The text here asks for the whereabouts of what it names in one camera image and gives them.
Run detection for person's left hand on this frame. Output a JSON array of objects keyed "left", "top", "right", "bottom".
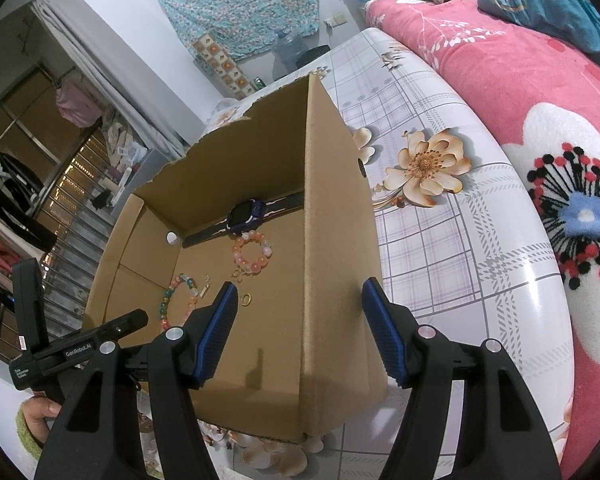
[{"left": 22, "top": 394, "right": 63, "bottom": 442}]

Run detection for brown cardboard box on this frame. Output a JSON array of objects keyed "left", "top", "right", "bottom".
[{"left": 82, "top": 74, "right": 390, "bottom": 445}]

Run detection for multicolour bead bracelet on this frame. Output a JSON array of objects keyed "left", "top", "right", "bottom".
[{"left": 159, "top": 273, "right": 202, "bottom": 333}]

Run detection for pink bead bracelet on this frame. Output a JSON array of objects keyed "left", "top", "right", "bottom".
[{"left": 230, "top": 232, "right": 274, "bottom": 277}]

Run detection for metal roller shutter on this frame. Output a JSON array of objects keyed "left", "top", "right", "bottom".
[{"left": 30, "top": 130, "right": 131, "bottom": 351}]

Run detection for white curtain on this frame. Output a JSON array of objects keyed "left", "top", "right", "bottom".
[{"left": 30, "top": 0, "right": 192, "bottom": 157}]

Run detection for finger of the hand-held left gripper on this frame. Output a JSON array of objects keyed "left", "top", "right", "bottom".
[{"left": 82, "top": 309, "right": 150, "bottom": 350}]

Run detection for clear blue water jug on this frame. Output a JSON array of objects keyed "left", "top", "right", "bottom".
[{"left": 272, "top": 27, "right": 307, "bottom": 72}]

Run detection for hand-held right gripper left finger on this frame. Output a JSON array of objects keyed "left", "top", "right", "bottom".
[{"left": 34, "top": 281, "right": 241, "bottom": 480}]

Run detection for teal printed blanket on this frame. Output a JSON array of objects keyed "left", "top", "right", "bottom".
[{"left": 477, "top": 0, "right": 600, "bottom": 57}]

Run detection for teal floral cloth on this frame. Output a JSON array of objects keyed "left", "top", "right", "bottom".
[{"left": 152, "top": 0, "right": 329, "bottom": 61}]

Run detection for orange dotted cloth panel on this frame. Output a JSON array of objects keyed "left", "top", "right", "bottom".
[{"left": 192, "top": 32, "right": 254, "bottom": 102}]

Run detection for white plastic bags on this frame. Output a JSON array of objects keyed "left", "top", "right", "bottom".
[{"left": 104, "top": 110, "right": 149, "bottom": 182}]

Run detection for dark purple wristwatch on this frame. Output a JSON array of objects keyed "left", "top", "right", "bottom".
[{"left": 181, "top": 191, "right": 306, "bottom": 249}]

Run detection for black hanging garment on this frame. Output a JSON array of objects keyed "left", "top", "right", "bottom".
[{"left": 0, "top": 150, "right": 59, "bottom": 254}]

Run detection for black round bowl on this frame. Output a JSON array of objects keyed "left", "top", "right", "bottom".
[{"left": 300, "top": 45, "right": 332, "bottom": 67}]

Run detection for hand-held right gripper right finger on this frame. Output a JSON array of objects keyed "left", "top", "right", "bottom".
[{"left": 361, "top": 277, "right": 563, "bottom": 480}]

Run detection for pink floral blanket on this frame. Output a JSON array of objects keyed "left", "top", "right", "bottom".
[{"left": 365, "top": 0, "right": 600, "bottom": 480}]

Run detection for pink hanging garment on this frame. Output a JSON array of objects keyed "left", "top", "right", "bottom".
[{"left": 55, "top": 72, "right": 106, "bottom": 127}]

